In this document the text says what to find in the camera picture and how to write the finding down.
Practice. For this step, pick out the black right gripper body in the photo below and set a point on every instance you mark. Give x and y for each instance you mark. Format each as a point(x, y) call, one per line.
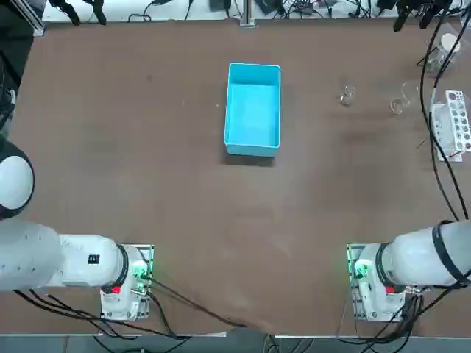
point(423, 3)

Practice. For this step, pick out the small glass beaker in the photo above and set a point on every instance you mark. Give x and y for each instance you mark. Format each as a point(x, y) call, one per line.
point(347, 97)

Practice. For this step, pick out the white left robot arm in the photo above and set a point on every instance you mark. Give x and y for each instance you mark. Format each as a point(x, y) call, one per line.
point(29, 257)

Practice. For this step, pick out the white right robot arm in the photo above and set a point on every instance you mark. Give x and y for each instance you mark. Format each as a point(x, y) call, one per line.
point(423, 257)

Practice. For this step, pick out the glass graduated cylinder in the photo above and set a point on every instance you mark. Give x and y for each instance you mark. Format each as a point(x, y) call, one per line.
point(398, 106)

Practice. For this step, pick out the black power adapter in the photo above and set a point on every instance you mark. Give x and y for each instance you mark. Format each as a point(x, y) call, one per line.
point(268, 5)
point(219, 3)
point(386, 3)

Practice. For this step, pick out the aluminium corner profile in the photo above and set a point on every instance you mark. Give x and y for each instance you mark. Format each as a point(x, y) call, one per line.
point(31, 18)

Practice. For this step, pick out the thin black rod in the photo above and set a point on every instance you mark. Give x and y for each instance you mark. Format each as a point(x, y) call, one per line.
point(423, 59)

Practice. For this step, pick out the white test tube rack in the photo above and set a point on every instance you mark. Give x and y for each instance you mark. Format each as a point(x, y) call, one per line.
point(458, 121)

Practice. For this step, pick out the red tipped tool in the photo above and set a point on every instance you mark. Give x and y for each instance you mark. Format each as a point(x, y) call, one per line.
point(455, 156)

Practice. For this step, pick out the blue plastic bin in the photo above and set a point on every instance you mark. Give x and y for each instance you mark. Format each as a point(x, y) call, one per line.
point(252, 110)

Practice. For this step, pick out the aluminium profile post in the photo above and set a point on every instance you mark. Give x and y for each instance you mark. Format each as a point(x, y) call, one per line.
point(247, 14)

